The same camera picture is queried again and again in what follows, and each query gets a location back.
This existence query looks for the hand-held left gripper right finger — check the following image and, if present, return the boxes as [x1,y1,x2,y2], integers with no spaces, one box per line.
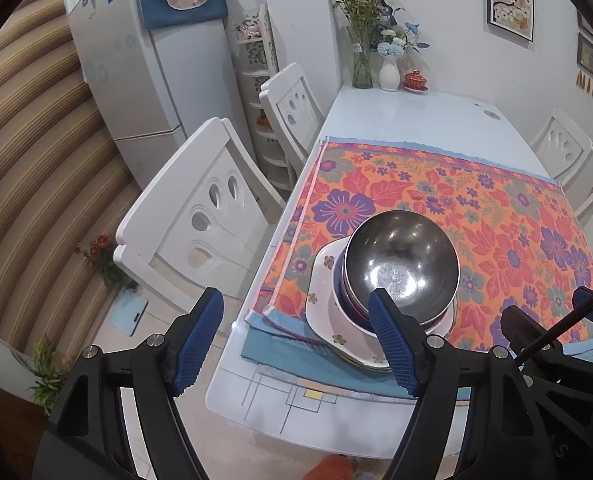
[368,288,552,480]

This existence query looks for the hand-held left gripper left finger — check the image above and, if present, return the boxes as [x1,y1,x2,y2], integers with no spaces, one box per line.
[41,287,225,480]

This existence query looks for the white embossed plate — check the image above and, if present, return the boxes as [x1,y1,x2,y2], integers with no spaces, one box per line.
[321,310,457,372]

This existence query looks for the red steel bowl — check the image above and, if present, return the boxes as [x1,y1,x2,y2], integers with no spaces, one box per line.
[345,211,461,321]

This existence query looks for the white floral plate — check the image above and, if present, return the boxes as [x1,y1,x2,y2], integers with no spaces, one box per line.
[305,241,458,361]

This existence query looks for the light blue bathroom scale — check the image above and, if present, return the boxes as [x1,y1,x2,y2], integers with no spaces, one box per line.
[110,294,150,337]

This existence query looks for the orange floral tablecloth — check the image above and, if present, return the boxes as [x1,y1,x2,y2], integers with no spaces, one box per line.
[240,135,593,398]
[246,136,593,356]

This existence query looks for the red artificial flower plant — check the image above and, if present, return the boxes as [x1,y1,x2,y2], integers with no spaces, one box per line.
[74,232,138,291]

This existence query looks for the orange cloth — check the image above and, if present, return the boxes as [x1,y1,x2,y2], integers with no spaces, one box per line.
[306,452,357,480]

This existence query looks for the yellow artificial flower plant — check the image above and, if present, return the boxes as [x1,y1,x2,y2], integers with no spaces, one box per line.
[11,337,72,416]

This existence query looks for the brown framed picture with tassels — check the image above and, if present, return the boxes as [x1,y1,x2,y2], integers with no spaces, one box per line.
[575,31,593,96]

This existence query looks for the white fridge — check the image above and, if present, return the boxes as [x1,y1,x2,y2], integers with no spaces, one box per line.
[60,0,256,181]

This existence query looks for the brown striped curtain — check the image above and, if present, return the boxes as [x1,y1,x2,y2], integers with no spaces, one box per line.
[0,0,144,396]

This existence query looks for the white ceramic vase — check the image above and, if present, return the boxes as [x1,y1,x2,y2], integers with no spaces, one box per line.
[379,56,401,92]

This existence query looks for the glass vase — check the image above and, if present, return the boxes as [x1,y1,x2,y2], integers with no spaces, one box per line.
[347,25,374,90]

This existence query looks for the small framed picture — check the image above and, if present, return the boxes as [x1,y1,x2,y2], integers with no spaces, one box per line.
[575,9,593,41]

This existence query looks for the blue artificial flowers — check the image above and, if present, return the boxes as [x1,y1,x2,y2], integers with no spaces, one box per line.
[376,0,429,58]

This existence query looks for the white carved rack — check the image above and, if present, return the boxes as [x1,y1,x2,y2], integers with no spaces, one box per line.
[234,4,297,193]

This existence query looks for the green dried flower bunch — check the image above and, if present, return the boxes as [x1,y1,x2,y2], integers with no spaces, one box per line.
[327,0,389,28]

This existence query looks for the black cable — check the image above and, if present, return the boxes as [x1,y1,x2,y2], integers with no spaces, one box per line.
[515,277,593,363]

